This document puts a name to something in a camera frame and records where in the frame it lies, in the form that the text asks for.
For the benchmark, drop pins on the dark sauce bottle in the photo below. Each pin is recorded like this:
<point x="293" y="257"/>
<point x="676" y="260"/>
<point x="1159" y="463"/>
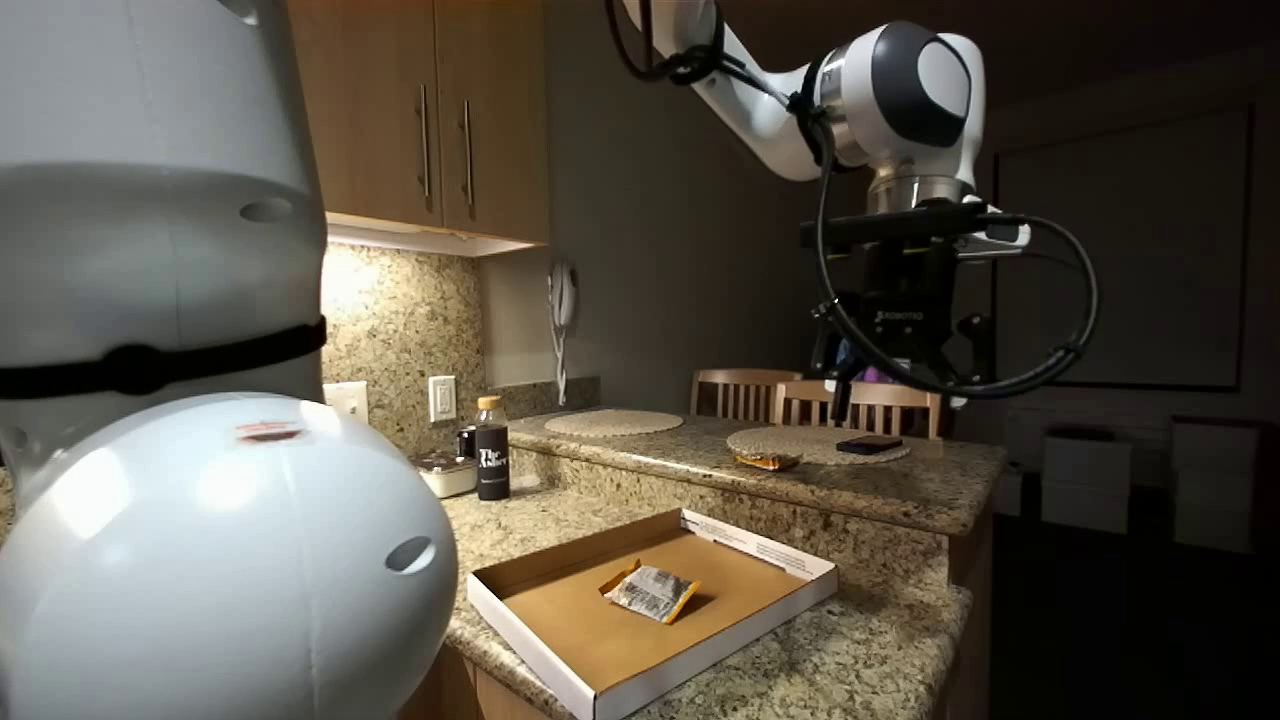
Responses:
<point x="492" y="463"/>

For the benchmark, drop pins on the white wall outlet plate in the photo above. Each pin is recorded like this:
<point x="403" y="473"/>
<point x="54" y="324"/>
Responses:
<point x="443" y="396"/>
<point x="349" y="401"/>

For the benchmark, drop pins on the shallow cardboard box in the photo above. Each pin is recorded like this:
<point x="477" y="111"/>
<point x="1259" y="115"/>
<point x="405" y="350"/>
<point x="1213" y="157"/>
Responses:
<point x="625" y="641"/>

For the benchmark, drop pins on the small black flat object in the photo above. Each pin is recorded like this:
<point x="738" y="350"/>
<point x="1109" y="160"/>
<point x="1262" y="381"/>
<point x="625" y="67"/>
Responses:
<point x="870" y="444"/>

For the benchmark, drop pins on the small brown flat object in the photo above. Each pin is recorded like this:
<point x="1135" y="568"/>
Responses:
<point x="764" y="463"/>

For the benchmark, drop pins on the white square stool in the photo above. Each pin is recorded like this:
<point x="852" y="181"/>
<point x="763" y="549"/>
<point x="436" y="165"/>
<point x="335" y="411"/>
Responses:
<point x="1085" y="483"/>
<point x="1213" y="486"/>

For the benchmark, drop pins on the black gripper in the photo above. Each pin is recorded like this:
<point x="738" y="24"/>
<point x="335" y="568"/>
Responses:
<point x="914" y="303"/>

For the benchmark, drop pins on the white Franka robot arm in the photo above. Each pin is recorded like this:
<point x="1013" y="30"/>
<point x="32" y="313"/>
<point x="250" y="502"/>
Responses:
<point x="201" y="563"/>

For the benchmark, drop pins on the round beige placemat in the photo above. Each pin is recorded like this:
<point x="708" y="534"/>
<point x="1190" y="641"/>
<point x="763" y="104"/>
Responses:
<point x="614" y="421"/>
<point x="800" y="443"/>

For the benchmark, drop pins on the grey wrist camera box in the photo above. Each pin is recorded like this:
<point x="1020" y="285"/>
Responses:
<point x="997" y="241"/>

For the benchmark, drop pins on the yellow and silver sachet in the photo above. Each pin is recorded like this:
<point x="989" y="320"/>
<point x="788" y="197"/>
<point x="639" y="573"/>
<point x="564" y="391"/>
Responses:
<point x="651" y="592"/>

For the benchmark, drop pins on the large wall board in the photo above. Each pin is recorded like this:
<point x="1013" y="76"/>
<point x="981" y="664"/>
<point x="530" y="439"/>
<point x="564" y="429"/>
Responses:
<point x="1135" y="253"/>

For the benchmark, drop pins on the wooden wall cabinet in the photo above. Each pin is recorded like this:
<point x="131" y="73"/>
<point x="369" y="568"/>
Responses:
<point x="412" y="123"/>

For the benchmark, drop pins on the wooden slat-back chair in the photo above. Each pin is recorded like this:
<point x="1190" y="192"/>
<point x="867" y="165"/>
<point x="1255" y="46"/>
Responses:
<point x="885" y="411"/>
<point x="729" y="396"/>

